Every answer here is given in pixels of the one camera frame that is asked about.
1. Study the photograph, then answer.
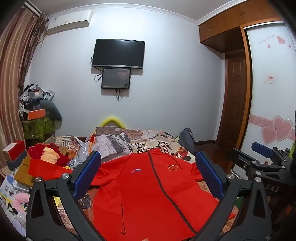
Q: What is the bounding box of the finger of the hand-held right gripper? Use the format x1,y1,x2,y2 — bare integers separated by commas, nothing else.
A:
252,142,289,164
228,148,286,173

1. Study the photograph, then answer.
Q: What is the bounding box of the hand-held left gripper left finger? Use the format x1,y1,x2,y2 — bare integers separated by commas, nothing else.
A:
25,151,103,241

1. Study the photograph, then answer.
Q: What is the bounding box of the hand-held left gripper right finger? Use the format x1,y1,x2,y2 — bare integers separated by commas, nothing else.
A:
195,151,272,241

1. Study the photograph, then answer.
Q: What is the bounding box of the red zip jacket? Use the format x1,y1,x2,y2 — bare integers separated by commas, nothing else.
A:
28,148,235,241

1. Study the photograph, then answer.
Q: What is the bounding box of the grey striped pillow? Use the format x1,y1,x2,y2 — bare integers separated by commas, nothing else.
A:
69,136,97,171

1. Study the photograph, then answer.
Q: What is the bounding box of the red and orange plush toy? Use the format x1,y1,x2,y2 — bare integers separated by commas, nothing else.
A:
28,143,71,167

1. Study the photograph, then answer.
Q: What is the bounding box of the dark blue bag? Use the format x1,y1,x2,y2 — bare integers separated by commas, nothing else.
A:
178,128,196,146

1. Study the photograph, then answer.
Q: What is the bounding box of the yellow plush item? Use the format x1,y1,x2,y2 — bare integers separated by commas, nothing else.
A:
100,116,124,128

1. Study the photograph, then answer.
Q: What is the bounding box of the printed patchwork quilt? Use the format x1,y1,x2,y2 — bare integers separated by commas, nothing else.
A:
44,126,245,235

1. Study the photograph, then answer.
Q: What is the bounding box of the brown cardboard box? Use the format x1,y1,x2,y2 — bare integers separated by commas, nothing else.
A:
13,154,36,187

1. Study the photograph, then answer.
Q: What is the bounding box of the green patterned box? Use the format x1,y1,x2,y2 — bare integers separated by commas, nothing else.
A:
23,117,56,141

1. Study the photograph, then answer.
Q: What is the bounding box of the pink plush toy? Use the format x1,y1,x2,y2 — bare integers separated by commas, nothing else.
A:
9,191,30,211

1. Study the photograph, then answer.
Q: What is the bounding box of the grey cushion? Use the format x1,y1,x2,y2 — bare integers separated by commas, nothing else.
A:
40,100,63,122

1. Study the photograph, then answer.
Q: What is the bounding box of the red box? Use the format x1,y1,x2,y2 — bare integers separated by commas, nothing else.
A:
2,140,26,161

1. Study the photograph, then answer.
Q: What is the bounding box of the printed white box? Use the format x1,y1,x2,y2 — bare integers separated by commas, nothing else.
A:
0,175,30,204

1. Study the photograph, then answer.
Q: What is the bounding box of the orange box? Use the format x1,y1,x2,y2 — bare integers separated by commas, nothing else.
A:
26,108,46,120

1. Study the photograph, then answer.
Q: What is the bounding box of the wooden wardrobe with heart stickers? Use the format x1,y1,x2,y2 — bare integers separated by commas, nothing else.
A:
198,0,296,172

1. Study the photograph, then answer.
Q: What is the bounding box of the pile of papers and bags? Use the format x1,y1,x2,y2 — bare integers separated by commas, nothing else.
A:
18,83,56,117

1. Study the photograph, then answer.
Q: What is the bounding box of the small black monitor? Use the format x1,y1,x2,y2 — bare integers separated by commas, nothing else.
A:
101,68,132,90

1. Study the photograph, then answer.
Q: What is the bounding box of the brown striped curtain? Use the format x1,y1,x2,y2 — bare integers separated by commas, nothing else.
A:
0,3,49,163

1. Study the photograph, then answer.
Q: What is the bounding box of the white air conditioner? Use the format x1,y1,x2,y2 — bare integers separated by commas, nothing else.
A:
46,9,93,36

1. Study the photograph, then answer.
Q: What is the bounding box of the wall-mounted black television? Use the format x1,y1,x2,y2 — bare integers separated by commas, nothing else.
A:
92,39,146,69

